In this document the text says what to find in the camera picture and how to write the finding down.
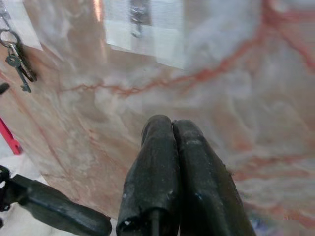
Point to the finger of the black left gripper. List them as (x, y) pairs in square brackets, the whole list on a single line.
[(61, 211)]

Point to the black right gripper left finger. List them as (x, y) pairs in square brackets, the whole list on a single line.
[(152, 172)]

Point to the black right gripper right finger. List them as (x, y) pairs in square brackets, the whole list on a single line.
[(204, 191)]

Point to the white adhesive hook plate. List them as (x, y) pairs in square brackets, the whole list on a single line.
[(162, 37)]

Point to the clear adhesive hook plate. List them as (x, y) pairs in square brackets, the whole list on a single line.
[(24, 24)]

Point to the small grey key bunch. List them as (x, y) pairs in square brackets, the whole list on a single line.
[(11, 60)]

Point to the metal wall hook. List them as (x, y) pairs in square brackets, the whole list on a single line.
[(139, 17)]

